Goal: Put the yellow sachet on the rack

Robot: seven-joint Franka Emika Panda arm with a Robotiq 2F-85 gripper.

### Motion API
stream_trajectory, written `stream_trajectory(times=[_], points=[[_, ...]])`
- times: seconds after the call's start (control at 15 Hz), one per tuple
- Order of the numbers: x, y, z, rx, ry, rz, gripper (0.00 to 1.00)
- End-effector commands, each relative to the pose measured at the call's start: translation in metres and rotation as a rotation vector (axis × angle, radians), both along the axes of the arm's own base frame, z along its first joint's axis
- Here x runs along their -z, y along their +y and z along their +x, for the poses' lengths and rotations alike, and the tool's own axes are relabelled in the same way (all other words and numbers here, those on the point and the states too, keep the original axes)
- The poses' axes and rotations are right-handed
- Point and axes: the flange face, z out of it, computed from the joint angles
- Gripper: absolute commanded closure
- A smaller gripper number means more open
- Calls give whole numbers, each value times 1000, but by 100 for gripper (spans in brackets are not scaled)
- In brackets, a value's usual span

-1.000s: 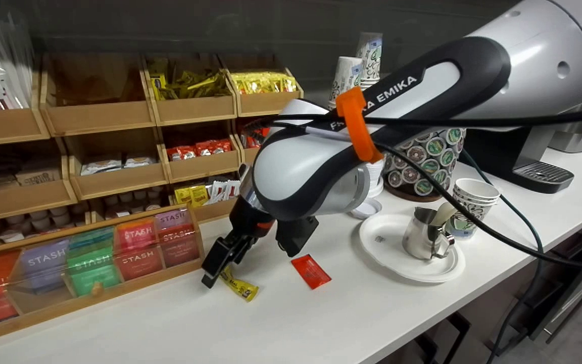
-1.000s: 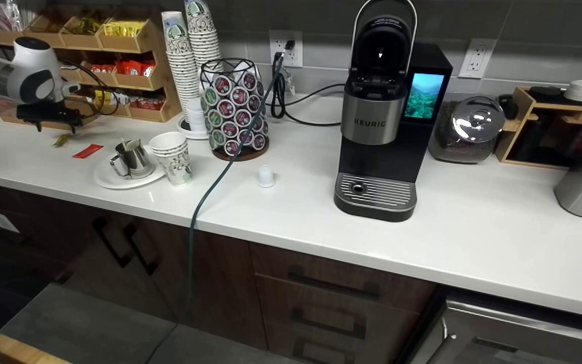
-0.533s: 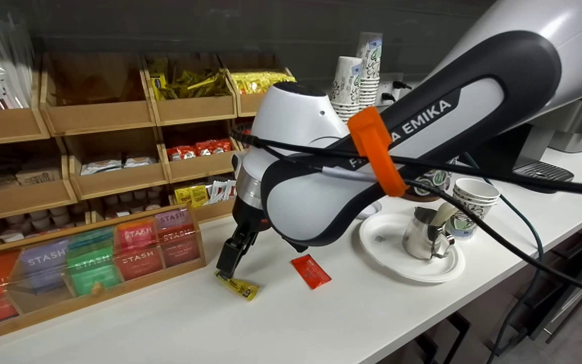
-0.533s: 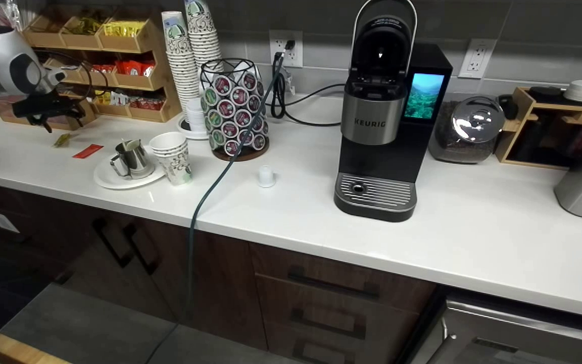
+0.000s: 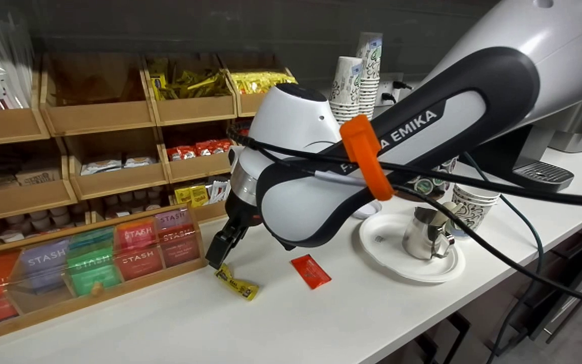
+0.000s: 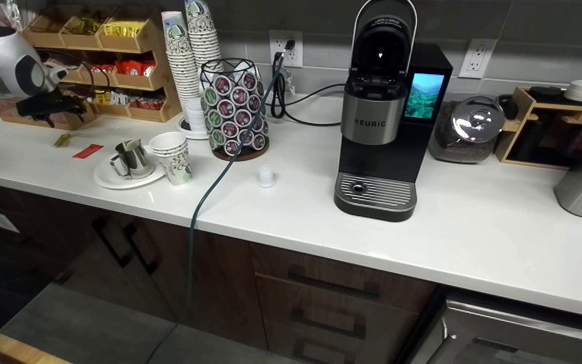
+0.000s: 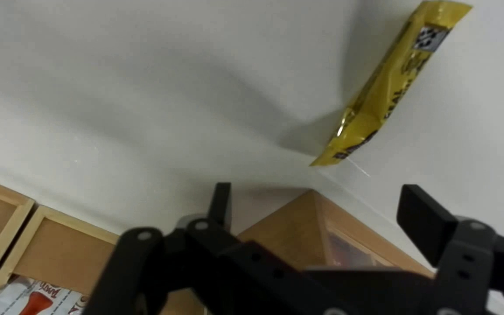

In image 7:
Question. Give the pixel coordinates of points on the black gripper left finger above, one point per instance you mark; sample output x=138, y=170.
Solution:
x=222, y=207

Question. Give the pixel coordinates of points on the yellow sachet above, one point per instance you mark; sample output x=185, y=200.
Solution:
x=390, y=88

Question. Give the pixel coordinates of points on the wooden tiered condiment rack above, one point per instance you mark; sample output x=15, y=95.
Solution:
x=61, y=251

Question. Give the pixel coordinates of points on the cardboard box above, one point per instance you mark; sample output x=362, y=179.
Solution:
x=299, y=233

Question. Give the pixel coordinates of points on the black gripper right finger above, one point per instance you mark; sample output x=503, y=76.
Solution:
x=430, y=224

